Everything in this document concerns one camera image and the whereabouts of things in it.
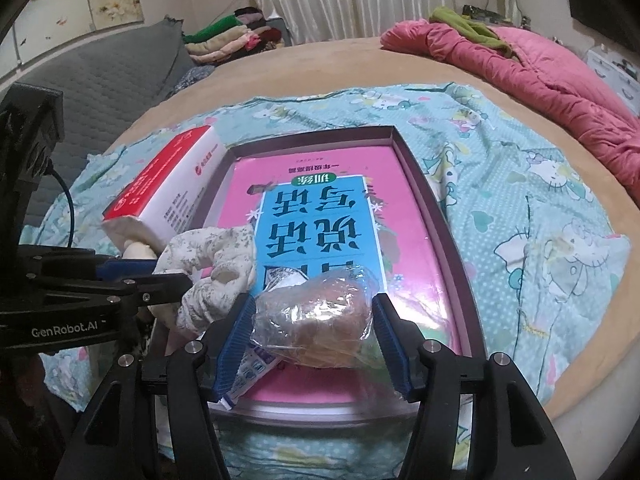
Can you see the painted wardrobe door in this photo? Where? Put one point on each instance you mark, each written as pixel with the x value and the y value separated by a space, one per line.
pixel 75 0

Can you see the black wall television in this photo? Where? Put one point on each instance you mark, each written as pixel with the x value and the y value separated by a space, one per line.
pixel 605 0

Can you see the cartoon cat printed blanket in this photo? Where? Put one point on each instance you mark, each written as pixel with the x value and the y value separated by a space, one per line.
pixel 525 185

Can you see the cream plush toy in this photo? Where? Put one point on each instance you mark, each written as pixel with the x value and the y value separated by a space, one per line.
pixel 125 234

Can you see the stack of folded clothes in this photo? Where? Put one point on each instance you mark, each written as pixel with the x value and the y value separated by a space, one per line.
pixel 230 35

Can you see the tan bed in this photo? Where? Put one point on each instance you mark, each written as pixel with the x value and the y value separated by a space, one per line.
pixel 325 65

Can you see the dark blue patterned cloth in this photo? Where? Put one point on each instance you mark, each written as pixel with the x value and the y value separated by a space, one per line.
pixel 192 80

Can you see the red and white box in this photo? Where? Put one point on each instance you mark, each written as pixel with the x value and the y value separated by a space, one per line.
pixel 170 180

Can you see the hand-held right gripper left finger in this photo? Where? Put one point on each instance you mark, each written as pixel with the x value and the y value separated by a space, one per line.
pixel 239 347

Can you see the clear bag with brown pad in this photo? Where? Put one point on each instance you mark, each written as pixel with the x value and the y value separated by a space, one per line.
pixel 310 320

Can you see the floral fabric scrunchie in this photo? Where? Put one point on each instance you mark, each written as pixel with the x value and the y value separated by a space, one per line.
pixel 220 250

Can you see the grey quilted cushion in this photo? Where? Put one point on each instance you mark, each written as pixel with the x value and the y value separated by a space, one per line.
pixel 100 85

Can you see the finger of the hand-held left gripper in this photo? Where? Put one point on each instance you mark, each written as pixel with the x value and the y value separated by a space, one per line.
pixel 160 287
pixel 125 267

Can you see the green cloth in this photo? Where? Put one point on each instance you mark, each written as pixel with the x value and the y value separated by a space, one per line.
pixel 470 30

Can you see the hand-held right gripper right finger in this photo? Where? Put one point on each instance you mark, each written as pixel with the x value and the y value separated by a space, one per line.
pixel 395 347

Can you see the pink and blue book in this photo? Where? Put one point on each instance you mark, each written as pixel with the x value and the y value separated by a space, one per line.
pixel 405 245

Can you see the white cabinet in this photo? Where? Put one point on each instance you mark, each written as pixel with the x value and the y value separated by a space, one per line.
pixel 615 77

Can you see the shallow purple box tray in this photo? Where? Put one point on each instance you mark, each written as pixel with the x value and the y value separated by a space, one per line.
pixel 431 200

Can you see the pink duvet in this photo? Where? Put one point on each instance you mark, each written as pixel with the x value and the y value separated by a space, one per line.
pixel 550 75

